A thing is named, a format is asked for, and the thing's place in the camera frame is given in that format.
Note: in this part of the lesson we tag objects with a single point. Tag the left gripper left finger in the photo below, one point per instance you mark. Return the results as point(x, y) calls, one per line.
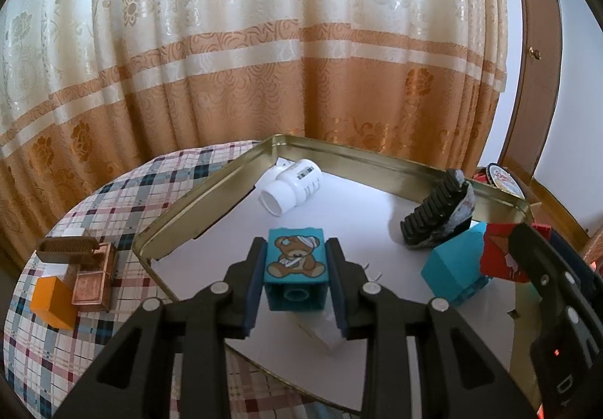
point(246, 281)

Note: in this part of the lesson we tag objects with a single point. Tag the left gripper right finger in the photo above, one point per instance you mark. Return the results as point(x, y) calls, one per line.
point(346, 280)

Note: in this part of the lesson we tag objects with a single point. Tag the teal bear toy brick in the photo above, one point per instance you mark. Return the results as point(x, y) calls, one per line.
point(296, 277)

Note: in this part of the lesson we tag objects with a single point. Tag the teal long toy brick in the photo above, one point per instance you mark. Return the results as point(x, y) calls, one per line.
point(453, 269)

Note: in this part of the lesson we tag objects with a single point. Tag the white plastic bottle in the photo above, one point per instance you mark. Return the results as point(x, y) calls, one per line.
point(288, 185)

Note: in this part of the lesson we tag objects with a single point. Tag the red toy brick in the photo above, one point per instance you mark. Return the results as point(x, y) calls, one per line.
point(504, 258)

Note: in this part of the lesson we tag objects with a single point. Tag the grey black hair brush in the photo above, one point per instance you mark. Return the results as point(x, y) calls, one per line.
point(445, 213)

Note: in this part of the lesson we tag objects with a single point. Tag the copper pink rectangular box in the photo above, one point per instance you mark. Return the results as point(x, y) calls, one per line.
point(93, 287)

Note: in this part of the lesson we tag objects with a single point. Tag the brown wooden comb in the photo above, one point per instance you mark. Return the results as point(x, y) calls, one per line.
point(67, 249)

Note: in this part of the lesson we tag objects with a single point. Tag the orange flowered cube box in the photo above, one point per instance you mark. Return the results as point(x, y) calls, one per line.
point(52, 303)

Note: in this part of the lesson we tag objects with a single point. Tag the white paper box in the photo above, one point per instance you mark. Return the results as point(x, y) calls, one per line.
point(67, 273)

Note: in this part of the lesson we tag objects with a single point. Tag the white paper tray liner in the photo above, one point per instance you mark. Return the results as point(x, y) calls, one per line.
point(358, 258)

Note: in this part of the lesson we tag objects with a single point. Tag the gold metal tin tray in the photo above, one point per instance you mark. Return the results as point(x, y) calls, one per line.
point(212, 206)

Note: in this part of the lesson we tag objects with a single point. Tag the round cookie tin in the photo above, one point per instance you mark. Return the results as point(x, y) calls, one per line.
point(502, 179)

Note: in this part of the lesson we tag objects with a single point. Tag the plaid tablecloth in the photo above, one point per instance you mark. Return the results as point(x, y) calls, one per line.
point(40, 363)

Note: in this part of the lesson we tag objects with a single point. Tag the brown wooden door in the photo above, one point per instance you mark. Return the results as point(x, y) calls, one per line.
point(538, 85)

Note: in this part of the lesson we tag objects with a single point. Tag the cream and orange curtain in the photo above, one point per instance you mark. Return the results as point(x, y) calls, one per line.
point(91, 89)

